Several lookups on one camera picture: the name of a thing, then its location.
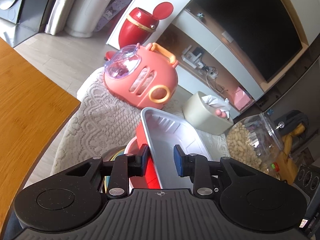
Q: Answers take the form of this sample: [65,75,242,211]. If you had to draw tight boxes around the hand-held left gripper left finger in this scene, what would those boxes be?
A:
[65,143,151,201]

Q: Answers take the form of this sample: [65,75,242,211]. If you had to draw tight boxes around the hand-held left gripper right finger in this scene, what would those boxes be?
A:
[173,144,258,198]

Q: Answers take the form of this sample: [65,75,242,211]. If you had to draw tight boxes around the white paper bowl orange print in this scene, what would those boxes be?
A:
[124,137,141,156]

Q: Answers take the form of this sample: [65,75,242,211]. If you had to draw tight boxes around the red rectangular tray white inside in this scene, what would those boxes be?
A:
[136,107,213,189]

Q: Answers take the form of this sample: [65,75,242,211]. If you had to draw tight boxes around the stainless steel bowl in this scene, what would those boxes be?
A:
[99,147,126,193]

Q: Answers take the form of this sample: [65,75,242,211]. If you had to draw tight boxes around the beige tissue box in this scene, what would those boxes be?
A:
[182,91,234,135]

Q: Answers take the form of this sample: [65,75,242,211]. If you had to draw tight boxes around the white lace tablecloth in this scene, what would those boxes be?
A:
[51,67,228,176]

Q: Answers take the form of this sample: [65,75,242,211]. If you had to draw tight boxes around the yellow garment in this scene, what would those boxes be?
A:
[279,126,307,183]

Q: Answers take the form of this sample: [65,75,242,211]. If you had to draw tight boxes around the white tissue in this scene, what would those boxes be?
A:
[201,95,233,112]

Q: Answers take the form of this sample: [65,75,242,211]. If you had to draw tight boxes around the glass jar of peanuts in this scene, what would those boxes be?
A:
[226,112,288,178]

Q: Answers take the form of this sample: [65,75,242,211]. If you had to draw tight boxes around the pink plastic pet carrier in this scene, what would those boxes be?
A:
[103,42,179,111]

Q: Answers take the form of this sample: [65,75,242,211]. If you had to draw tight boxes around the pink box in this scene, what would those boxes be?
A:
[226,86,253,111]

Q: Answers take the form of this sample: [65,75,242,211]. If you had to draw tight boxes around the grey jacket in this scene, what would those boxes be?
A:
[280,110,310,133]

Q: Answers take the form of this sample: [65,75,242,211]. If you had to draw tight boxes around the white power strip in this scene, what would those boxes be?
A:
[182,44,218,78]

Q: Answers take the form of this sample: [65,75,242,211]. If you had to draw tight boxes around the white wooden television cabinet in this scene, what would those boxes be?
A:
[160,0,320,121]

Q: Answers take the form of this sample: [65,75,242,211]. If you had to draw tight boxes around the orange wooden table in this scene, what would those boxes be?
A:
[0,38,82,221]

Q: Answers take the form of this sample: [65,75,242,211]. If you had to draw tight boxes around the red bin with flip lid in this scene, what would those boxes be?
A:
[105,2,174,61]

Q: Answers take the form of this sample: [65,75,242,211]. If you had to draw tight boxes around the purple printed skateboard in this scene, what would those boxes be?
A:
[93,0,132,32]

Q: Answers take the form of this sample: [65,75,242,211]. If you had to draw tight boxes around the black television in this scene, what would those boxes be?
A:
[192,0,311,83]

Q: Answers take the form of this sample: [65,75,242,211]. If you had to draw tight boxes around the white tower air conditioner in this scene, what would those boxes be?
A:
[45,0,126,38]

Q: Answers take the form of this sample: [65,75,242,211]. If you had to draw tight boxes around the grey washing machine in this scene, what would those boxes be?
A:
[0,0,58,35]

